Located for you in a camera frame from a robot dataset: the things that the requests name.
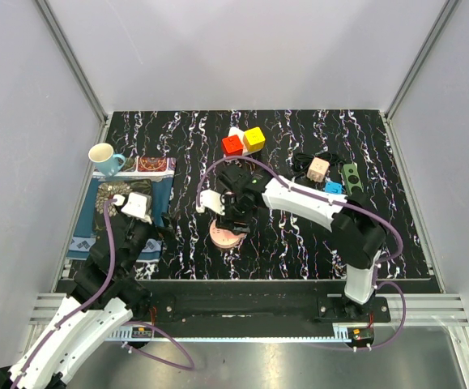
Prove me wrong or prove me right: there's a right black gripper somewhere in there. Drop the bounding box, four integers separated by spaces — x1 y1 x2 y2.
216 193 253 236

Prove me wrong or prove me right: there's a round pink power strip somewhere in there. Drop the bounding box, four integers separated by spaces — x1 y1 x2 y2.
209 220 245 250

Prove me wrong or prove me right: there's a red cube socket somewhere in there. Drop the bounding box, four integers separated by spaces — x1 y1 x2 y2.
221 135 244 157

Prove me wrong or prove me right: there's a yellow cube socket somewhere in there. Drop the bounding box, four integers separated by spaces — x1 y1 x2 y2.
243 126 266 153

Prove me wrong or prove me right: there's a white triangular power strip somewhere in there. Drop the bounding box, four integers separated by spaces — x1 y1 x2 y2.
220 127 255 156

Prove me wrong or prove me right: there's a blue plug adapter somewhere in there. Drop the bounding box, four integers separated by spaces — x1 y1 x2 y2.
324 182 343 195

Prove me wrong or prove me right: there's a green power strip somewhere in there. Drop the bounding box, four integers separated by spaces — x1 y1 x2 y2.
342 163 364 195

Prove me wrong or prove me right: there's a pink cube socket front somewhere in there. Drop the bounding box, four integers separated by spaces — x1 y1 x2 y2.
220 191 237 210

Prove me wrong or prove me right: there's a pink cube socket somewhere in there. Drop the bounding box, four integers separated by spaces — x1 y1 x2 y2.
220 191 237 210
306 157 330 182

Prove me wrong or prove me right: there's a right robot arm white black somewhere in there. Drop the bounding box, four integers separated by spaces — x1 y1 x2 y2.
218 165 386 322

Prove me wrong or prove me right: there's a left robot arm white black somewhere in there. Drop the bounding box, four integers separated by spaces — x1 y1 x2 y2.
0 213 175 388

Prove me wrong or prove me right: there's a patterned blue cloth mat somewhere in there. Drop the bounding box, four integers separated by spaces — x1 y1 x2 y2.
67 156 176 260

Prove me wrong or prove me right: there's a black floral square plate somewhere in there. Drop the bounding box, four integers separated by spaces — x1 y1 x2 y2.
92 179 152 237

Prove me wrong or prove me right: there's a blue ceramic mug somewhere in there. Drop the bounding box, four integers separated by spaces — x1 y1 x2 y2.
87 143 126 177

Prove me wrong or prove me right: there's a pink cube socket rear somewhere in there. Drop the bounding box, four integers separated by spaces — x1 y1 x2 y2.
306 157 330 182

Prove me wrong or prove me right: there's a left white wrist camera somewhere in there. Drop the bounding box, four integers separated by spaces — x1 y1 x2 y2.
113 192 153 224

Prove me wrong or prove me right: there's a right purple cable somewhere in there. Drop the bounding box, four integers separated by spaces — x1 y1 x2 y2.
196 156 407 352

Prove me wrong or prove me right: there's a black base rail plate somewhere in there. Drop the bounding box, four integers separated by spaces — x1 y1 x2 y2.
128 278 393 338

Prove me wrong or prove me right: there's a black coiled cable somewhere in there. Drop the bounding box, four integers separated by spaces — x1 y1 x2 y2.
289 151 343 179

